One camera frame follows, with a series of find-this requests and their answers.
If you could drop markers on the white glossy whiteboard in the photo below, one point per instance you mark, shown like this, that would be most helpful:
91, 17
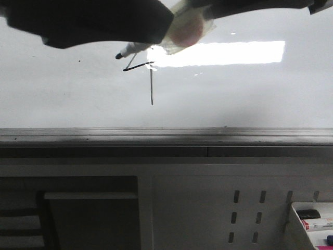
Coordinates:
269, 68

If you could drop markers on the grey metal whiteboard tray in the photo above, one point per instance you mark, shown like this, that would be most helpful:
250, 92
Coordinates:
165, 142

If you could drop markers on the white slotted pegboard panel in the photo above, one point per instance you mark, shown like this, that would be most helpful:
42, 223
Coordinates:
224, 206

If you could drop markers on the red and white marker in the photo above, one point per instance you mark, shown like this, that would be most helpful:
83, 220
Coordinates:
320, 224

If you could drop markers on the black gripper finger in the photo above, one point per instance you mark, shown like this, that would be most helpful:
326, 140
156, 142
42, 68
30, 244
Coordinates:
65, 24
227, 8

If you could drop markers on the white plastic storage bin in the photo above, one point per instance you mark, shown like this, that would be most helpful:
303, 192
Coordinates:
296, 237

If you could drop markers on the pink marker in bin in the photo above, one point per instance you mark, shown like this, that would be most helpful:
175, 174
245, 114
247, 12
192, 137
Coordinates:
324, 247

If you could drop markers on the white black-tipped whiteboard marker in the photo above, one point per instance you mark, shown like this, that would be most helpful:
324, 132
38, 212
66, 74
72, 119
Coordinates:
189, 25

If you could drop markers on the dark framed panel lower left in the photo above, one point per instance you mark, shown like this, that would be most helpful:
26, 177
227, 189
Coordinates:
95, 220

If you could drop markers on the blue marker in bin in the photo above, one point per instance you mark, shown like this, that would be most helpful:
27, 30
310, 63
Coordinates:
330, 240

